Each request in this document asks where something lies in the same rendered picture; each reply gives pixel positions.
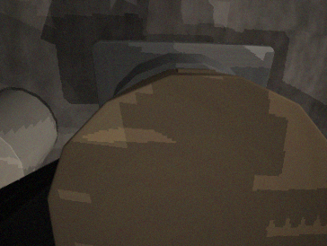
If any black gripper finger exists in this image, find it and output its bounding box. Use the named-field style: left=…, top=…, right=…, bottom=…
left=0, top=159, right=58, bottom=246

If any grey cylinder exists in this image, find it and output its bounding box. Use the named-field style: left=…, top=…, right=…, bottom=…
left=0, top=90, right=57, bottom=189

